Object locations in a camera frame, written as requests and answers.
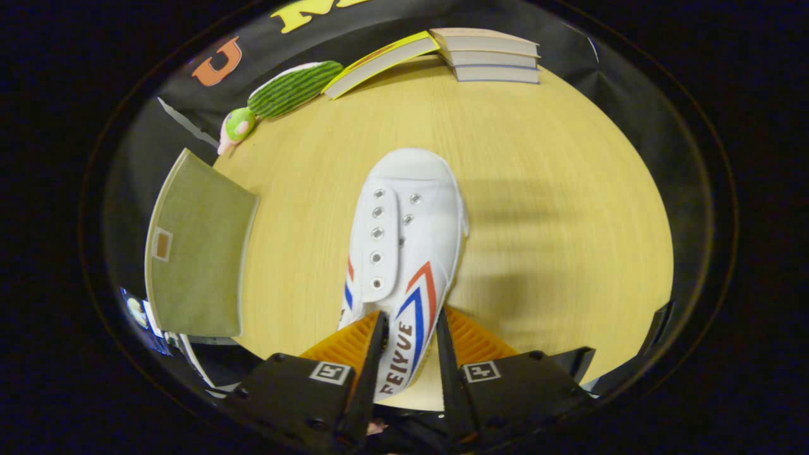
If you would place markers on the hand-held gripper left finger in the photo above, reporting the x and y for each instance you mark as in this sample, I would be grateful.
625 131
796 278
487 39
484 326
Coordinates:
373 379

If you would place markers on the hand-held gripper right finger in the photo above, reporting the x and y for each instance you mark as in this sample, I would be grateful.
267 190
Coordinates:
450 379

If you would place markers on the white canvas shoe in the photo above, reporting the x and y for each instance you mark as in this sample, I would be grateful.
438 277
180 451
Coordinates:
411 221

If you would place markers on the beige fabric storage box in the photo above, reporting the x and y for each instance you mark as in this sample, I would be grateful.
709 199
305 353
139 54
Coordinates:
196 253

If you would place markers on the pink and green plush toy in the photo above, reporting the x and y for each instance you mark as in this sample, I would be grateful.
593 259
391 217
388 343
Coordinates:
239 124

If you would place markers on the watermelon slice plush toy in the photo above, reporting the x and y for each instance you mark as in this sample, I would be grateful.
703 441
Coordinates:
294 88

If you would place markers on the white paperback book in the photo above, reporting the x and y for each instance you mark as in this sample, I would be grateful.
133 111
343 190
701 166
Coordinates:
496 74
493 60

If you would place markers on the yellow book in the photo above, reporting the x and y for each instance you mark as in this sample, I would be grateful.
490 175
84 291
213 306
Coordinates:
379 63

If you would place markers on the tan cover book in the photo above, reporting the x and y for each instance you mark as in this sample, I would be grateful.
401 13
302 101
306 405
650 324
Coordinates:
486 43

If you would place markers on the black backdrop cloth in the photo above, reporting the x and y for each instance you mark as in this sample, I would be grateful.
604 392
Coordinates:
404 16

